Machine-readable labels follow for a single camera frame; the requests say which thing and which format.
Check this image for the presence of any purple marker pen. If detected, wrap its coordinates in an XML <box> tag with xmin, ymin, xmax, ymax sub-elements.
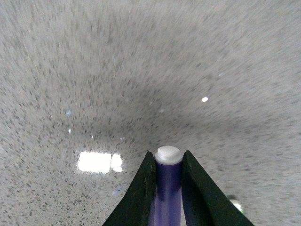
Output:
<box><xmin>149</xmin><ymin>145</ymin><xmax>182</xmax><ymax>226</ymax></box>

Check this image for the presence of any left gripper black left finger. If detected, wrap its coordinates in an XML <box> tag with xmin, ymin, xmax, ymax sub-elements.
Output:
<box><xmin>103</xmin><ymin>151</ymin><xmax>156</xmax><ymax>226</ymax></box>

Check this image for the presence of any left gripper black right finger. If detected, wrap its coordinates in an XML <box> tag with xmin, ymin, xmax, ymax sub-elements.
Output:
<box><xmin>181</xmin><ymin>150</ymin><xmax>253</xmax><ymax>226</ymax></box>

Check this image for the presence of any green marker pen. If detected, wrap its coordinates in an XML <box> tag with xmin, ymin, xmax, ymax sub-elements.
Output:
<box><xmin>227</xmin><ymin>195</ymin><xmax>244</xmax><ymax>214</ymax></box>

